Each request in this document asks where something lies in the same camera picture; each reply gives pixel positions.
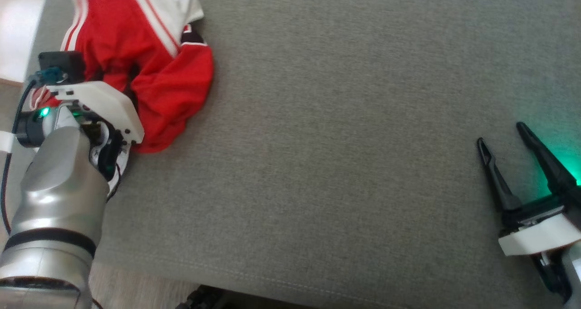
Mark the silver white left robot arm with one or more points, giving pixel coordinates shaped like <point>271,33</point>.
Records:
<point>50,209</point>

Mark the red white basketball jersey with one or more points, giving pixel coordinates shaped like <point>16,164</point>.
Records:
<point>150,50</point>

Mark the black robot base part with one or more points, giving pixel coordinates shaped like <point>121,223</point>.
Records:
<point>202,299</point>

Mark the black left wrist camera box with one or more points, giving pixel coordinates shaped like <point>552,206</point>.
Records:
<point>63,64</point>

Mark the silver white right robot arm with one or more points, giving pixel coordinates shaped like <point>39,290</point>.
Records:
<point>567,268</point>

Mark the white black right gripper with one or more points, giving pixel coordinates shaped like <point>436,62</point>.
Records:
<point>540,234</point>

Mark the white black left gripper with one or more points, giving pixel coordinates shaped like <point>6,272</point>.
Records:
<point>102,109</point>

